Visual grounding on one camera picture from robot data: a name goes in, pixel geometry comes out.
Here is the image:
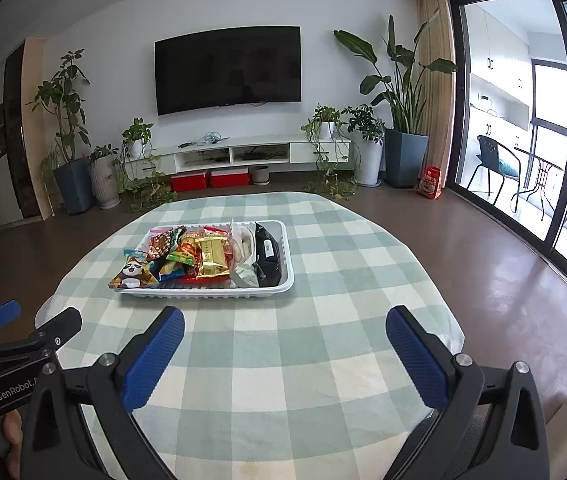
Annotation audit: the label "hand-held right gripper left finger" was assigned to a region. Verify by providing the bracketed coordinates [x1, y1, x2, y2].
[18, 306, 186, 480]

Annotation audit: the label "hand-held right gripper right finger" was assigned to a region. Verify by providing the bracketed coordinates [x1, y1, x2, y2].
[386, 305, 551, 480]

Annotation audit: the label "blue yellow cake packet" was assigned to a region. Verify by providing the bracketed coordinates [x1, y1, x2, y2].
[158, 260, 187, 282]

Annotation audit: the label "blue panda snack packet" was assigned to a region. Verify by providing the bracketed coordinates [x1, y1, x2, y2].
[108, 249, 160, 289]

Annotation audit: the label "gold snack packet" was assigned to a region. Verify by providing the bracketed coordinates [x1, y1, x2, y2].
[194, 235, 234, 279]

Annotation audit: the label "red brown cookie packet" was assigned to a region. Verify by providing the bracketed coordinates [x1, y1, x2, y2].
[146, 226, 187, 261]

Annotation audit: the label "white grey snack bag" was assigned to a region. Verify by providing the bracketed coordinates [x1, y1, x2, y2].
[228, 217, 264, 289]

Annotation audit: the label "white plastic tray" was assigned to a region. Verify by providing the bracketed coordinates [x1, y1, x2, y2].
[114, 219, 295, 301]

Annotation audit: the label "black snack packet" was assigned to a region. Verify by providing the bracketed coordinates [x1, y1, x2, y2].
[254, 222, 283, 288]

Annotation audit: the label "tall plant in blue pot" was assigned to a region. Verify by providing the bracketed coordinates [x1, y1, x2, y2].
[28, 50, 95, 215]

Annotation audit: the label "plant in white ribbed pot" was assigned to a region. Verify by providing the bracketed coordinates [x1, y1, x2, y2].
[88, 144, 123, 210]

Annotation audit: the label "red printed bag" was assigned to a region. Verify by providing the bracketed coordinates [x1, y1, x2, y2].
[416, 165, 443, 200]

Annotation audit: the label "red storage box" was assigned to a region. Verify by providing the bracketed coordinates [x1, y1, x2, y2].
[210, 169, 250, 188]
[170, 171, 208, 192]

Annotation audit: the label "trailing pothos in white pot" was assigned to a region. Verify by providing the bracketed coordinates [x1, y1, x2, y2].
[301, 105, 359, 201]
[116, 118, 177, 211]

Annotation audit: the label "large-leaf plant in grey pot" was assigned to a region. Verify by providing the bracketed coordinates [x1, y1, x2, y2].
[334, 10, 459, 190]

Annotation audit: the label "plant in tall white pot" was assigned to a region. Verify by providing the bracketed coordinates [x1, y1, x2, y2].
[342, 104, 387, 187]

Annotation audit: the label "black metal side table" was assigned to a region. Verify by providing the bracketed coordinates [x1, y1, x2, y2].
[513, 147, 564, 221]

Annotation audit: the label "white television console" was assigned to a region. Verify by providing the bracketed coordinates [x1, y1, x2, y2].
[131, 135, 351, 173]

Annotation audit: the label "beige curtain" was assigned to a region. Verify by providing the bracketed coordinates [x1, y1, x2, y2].
[416, 0, 457, 191]

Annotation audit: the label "blue cables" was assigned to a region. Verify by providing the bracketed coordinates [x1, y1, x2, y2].
[178, 131, 232, 148]

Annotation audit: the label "black wall television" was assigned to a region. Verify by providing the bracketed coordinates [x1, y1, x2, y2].
[154, 26, 301, 117]

